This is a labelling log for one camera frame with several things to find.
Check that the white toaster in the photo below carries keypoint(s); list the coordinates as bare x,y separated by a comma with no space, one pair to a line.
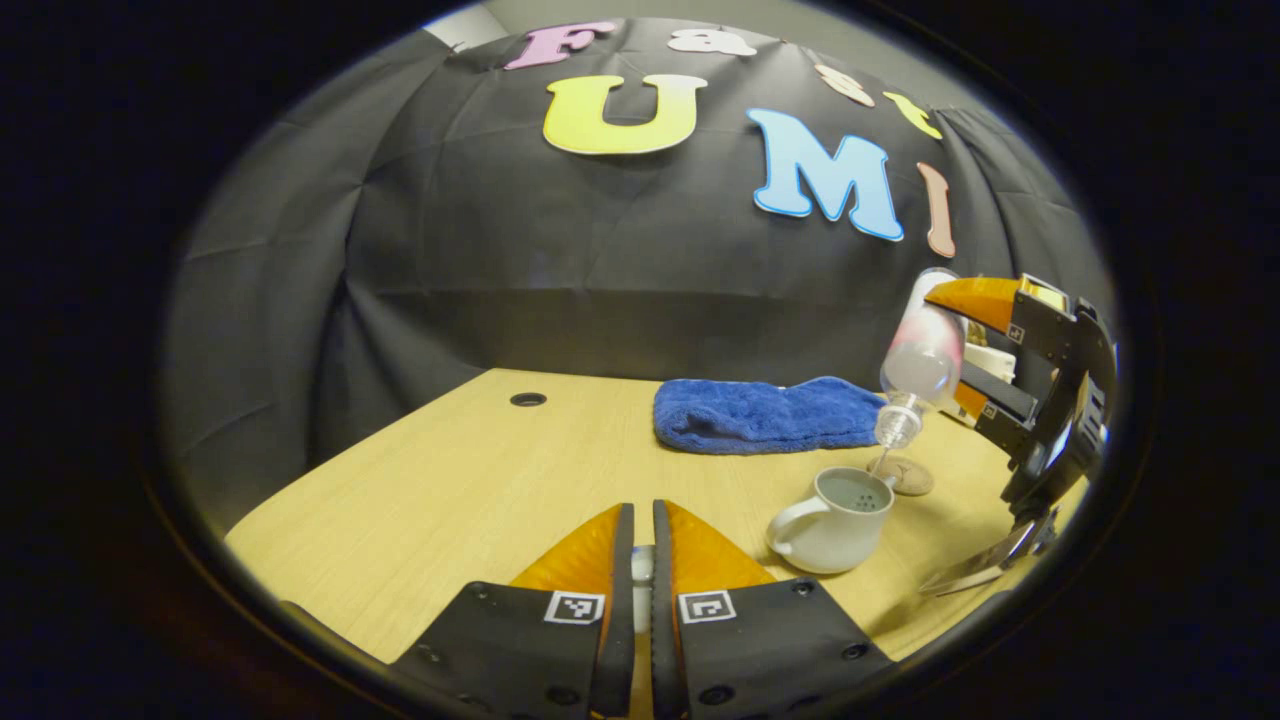
990,358

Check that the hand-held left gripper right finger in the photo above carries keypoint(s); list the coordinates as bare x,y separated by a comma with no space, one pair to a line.
780,650

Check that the clear plastic water bottle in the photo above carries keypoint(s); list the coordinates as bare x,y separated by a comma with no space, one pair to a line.
925,350

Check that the blue towel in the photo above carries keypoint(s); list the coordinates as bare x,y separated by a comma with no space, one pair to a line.
760,415

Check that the black backdrop cloth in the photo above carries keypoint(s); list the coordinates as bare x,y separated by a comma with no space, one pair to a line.
600,260

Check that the white ceramic teacup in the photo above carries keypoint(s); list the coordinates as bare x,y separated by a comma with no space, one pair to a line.
835,535

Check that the round wooden coaster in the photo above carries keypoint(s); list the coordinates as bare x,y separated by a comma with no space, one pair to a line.
910,478

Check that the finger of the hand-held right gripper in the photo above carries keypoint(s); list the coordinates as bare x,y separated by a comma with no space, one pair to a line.
1005,395
1045,320

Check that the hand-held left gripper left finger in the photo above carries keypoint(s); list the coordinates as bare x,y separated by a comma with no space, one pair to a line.
500,650

